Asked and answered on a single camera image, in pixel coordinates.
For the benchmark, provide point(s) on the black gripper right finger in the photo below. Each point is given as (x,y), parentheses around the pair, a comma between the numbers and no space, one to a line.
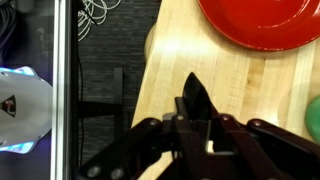
(243,153)

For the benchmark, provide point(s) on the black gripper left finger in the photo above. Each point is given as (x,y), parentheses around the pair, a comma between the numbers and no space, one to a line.
(186,150)

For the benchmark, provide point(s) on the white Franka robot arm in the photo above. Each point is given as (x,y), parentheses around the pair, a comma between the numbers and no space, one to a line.
(23,110)

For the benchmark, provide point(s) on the green bowl with blue tape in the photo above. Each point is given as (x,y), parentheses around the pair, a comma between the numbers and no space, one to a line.
(314,118)

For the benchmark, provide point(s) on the red plate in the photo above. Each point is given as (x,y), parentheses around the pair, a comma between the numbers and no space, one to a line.
(263,20)

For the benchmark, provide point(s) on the aluminium frame rail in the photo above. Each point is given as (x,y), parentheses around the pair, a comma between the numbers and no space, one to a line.
(61,90)

